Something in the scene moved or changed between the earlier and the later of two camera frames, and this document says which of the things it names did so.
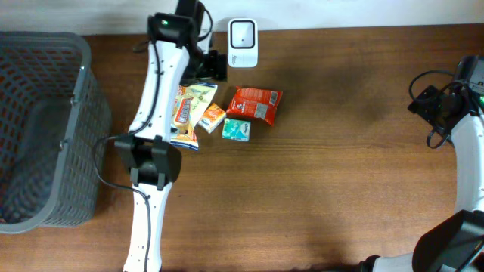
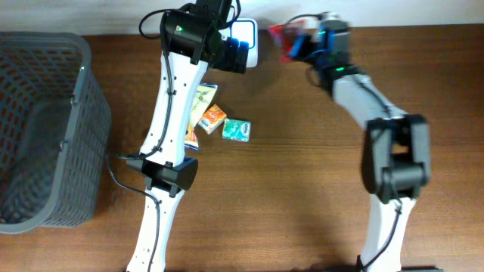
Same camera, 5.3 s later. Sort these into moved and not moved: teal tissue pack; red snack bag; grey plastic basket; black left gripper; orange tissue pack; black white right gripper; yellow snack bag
Moved: black white right gripper; black left gripper; red snack bag
Not moved: teal tissue pack; grey plastic basket; yellow snack bag; orange tissue pack
